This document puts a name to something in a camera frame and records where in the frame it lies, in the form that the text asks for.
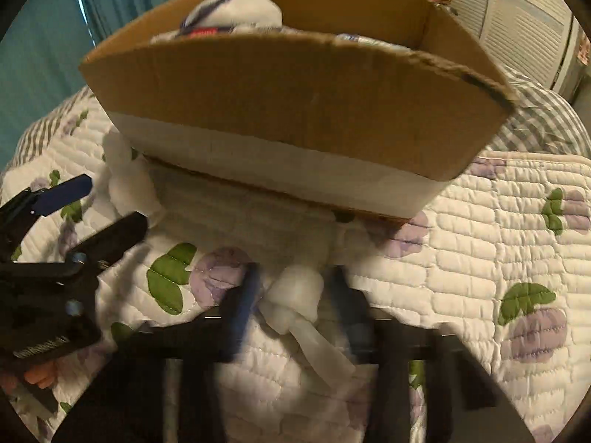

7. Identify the white blue rolled cloth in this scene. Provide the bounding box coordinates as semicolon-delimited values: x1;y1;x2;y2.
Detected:
179;0;283;30

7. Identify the white knotted towel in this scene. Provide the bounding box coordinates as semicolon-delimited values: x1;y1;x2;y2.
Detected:
102;131;357;388

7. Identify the teal left curtain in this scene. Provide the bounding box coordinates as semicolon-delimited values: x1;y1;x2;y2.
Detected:
1;0;93;164

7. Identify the white floral quilted blanket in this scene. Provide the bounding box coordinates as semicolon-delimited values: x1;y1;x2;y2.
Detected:
1;90;590;442

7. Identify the left hand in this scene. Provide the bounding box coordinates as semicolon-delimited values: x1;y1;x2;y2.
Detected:
0;360;58;394

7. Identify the brown cardboard box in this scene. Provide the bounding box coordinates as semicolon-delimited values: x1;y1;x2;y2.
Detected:
80;0;516;221

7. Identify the white louvred wardrobe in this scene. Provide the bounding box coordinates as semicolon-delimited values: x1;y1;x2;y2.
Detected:
452;0;581;92

